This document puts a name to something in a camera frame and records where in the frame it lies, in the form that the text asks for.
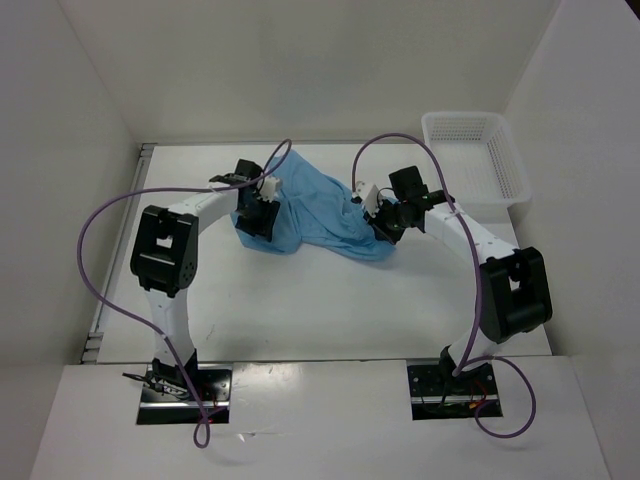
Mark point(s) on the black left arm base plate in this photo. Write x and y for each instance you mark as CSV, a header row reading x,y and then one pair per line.
x,y
162,403

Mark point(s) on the aluminium table edge rail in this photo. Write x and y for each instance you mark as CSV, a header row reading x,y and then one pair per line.
x,y
95,334

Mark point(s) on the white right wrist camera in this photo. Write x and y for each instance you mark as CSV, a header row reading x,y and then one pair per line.
x,y
366,195

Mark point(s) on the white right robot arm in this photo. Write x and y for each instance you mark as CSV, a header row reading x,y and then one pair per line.
x,y
512,292

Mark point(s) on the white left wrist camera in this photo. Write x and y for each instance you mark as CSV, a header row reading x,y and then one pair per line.
x,y
269,188

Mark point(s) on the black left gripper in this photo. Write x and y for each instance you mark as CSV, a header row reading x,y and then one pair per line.
x,y
267,219

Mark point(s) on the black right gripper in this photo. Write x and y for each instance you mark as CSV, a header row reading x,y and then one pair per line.
x,y
380,231

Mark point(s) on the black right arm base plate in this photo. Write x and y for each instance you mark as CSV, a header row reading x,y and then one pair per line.
x,y
433,398

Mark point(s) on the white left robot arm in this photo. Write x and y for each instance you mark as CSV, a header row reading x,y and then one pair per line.
x,y
166,253

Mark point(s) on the white perforated plastic basket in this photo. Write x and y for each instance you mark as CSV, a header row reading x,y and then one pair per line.
x,y
481,163

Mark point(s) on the light blue mesh shorts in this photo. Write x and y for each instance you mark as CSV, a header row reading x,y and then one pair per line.
x,y
316,209

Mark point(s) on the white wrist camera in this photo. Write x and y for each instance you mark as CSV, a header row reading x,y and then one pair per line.
x,y
366,195
269,188

